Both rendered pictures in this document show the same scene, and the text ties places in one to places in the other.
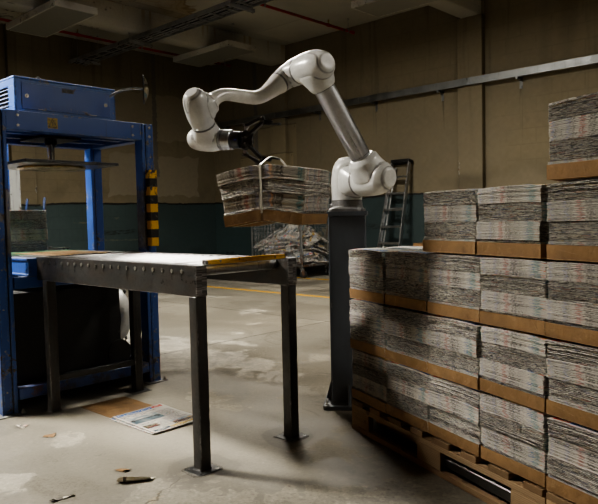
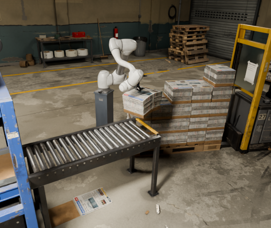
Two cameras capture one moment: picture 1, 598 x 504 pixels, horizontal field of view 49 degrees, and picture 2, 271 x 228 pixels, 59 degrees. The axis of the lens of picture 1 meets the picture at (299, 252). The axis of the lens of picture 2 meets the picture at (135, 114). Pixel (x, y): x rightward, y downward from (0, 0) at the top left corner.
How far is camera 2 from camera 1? 3.62 m
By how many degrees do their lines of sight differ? 76
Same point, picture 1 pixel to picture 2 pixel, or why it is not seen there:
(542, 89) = not seen: outside the picture
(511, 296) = (200, 110)
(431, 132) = not seen: outside the picture
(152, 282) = (137, 150)
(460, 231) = (186, 98)
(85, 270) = (88, 164)
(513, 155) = not seen: outside the picture
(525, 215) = (207, 93)
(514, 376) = (199, 125)
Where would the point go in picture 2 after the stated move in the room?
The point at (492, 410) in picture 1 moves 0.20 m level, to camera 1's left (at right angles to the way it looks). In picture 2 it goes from (191, 134) to (191, 141)
